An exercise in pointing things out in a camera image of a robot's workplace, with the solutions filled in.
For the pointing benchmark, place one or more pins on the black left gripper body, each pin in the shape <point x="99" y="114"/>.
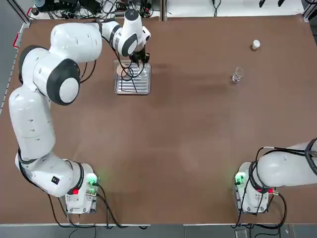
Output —
<point x="140" y="52"/>

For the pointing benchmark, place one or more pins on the small glass beaker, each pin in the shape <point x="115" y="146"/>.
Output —
<point x="237" y="78"/>

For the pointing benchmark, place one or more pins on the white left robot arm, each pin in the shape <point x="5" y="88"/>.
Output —
<point x="32" y="124"/>

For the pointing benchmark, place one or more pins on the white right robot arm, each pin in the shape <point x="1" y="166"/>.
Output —
<point x="280" y="168"/>

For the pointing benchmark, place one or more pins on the ribbed metal tray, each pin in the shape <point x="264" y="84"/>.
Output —
<point x="141" y="86"/>

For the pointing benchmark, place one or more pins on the black equipment box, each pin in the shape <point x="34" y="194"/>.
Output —
<point x="59" y="5"/>

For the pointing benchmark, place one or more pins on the dark tape roll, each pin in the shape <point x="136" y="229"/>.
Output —
<point x="34" y="11"/>

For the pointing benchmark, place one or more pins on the aluminium frame post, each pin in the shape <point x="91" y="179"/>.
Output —
<point x="162" y="10"/>

